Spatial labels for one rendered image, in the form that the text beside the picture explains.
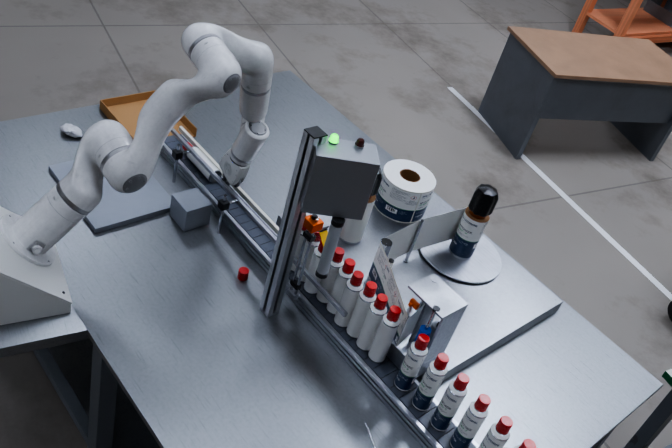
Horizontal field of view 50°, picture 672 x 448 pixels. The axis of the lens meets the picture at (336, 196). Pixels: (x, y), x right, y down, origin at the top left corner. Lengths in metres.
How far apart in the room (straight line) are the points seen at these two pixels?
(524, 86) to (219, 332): 3.41
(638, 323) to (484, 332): 2.01
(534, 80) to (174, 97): 3.41
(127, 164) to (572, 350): 1.55
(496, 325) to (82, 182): 1.35
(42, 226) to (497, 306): 1.45
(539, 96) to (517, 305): 2.62
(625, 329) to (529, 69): 1.86
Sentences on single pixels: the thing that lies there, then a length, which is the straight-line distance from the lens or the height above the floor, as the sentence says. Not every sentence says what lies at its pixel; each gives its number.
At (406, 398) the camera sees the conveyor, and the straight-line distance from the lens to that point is 2.13.
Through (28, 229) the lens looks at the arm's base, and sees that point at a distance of 2.19.
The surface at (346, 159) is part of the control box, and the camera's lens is 1.84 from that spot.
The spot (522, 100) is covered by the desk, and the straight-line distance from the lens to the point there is 5.14.
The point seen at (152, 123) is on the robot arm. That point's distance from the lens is 2.03.
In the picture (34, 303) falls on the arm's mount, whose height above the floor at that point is 0.89.
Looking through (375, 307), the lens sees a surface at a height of 1.05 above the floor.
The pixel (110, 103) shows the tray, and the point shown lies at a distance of 3.05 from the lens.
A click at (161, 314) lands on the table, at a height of 0.83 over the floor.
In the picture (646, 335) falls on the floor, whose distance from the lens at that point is 4.29.
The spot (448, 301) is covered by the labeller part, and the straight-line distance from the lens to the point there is 2.05.
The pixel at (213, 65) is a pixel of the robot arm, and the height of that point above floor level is 1.55.
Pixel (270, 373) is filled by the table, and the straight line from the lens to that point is 2.13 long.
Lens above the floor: 2.48
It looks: 36 degrees down
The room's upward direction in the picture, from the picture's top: 17 degrees clockwise
